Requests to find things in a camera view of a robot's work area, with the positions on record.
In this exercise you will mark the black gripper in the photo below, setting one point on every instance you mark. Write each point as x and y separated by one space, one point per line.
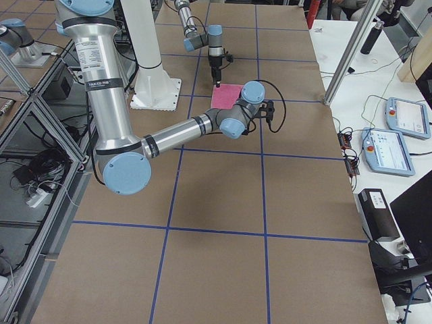
213 63

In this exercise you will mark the pink and grey towel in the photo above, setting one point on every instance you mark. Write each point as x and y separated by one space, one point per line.
225 96

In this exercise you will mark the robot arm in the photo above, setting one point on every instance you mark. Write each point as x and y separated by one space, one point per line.
196 36
124 158

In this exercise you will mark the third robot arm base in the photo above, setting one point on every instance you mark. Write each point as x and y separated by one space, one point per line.
17 42

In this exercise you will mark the red cylinder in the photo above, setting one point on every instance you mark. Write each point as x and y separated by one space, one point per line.
312 12

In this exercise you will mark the black water bottle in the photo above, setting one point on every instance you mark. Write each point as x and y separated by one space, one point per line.
372 38

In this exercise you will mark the electronics circuit board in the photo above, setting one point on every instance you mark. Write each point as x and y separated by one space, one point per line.
349 155

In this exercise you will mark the near teach pendant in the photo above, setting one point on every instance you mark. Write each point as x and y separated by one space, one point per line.
386 152

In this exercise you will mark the teach pendant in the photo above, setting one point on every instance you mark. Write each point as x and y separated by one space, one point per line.
408 117
386 152

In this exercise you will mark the far teach pendant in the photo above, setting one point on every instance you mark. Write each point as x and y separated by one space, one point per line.
408 117

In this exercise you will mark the wooden board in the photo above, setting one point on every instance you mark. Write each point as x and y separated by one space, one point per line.
418 61

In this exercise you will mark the white power strip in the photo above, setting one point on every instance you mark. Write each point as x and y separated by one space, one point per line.
36 198

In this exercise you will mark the black power supply box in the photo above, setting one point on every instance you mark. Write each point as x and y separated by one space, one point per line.
379 220

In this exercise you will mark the black monitor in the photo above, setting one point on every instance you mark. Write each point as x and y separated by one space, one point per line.
412 212

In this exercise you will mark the black monitor stand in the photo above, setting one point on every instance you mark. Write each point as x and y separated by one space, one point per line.
397 276

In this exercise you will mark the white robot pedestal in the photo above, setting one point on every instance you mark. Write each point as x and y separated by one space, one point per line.
153 89

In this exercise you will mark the aluminium frame post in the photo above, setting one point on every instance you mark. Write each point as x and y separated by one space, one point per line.
357 37

